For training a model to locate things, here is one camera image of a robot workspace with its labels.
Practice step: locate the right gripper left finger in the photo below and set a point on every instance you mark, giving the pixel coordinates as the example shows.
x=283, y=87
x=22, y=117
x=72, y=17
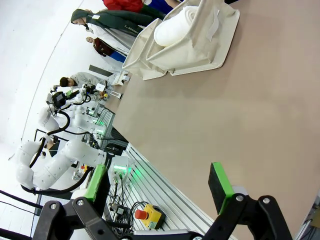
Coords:
x=85, y=215

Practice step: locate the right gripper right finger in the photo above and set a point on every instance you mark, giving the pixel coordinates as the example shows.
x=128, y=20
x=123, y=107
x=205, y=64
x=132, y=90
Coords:
x=250, y=217

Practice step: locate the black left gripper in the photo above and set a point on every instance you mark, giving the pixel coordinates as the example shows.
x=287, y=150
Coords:
x=59, y=99

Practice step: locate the white towel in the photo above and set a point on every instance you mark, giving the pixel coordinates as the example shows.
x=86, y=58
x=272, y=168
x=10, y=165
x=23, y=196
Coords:
x=172, y=30

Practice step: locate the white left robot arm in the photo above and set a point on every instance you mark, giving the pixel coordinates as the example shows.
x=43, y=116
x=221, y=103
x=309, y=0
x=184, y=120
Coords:
x=75, y=150

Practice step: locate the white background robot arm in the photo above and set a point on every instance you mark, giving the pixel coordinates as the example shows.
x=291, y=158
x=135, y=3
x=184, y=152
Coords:
x=80, y=117

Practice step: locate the man in gray top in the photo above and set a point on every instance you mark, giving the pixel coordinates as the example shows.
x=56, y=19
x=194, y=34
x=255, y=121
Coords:
x=82, y=77

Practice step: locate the metal equipment cabinet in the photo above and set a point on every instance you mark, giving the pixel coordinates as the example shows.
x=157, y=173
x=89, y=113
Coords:
x=105, y=120

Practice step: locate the white clamp device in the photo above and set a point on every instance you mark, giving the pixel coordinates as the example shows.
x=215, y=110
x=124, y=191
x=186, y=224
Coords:
x=123, y=78

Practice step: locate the yellow emergency stop button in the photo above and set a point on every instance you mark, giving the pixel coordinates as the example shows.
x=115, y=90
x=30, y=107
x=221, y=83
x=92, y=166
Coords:
x=152, y=216

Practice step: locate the maroon garment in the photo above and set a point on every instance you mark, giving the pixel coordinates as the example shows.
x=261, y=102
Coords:
x=102, y=47

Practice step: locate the blue garment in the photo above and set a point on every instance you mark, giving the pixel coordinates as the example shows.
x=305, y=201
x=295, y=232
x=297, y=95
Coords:
x=120, y=57

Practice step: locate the gray fabric garment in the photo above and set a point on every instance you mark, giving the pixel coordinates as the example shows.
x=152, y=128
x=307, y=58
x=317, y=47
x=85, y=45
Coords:
x=115, y=37

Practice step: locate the cream fabric basket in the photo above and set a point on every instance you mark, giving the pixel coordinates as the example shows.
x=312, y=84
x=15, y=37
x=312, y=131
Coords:
x=140, y=50
x=180, y=57

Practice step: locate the person in dark green jacket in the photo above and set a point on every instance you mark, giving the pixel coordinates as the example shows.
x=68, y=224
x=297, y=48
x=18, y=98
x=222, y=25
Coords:
x=117, y=20

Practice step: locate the red garment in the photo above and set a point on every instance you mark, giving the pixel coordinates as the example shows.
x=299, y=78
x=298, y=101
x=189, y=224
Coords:
x=125, y=5

